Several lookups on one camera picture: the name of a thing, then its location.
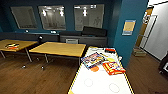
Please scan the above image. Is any dark grey sofa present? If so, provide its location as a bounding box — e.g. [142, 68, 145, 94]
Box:
[59, 26, 109, 48]

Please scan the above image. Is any black sofa cushion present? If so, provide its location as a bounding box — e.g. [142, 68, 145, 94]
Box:
[82, 26, 108, 38]

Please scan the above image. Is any orange round disc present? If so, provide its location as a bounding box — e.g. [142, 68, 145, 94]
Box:
[90, 66, 100, 73]

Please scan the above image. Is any black and red item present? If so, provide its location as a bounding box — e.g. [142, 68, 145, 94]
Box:
[104, 48, 117, 54]

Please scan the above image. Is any yellow wooden table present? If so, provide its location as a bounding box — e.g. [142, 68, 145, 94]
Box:
[0, 39, 39, 62]
[28, 41, 87, 70]

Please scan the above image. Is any dark framed interior window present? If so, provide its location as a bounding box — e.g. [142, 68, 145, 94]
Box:
[37, 4, 67, 32]
[10, 5, 39, 31]
[73, 3, 105, 32]

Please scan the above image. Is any red board game box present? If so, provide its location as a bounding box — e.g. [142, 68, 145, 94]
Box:
[101, 60, 127, 77]

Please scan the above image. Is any white air hockey table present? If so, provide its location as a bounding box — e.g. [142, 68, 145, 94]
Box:
[67, 46, 135, 94]

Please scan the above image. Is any cardboard box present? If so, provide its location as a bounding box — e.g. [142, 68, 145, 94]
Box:
[132, 47, 147, 58]

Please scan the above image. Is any dark low bench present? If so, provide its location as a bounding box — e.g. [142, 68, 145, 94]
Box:
[0, 31, 61, 44]

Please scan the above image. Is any white framed door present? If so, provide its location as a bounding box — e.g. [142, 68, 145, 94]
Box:
[139, 14, 158, 52]

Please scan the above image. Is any small red table clutter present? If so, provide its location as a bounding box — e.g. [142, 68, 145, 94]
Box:
[4, 43, 20, 51]

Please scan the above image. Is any yellow wall sign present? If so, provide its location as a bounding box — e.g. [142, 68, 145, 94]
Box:
[121, 19, 137, 36]

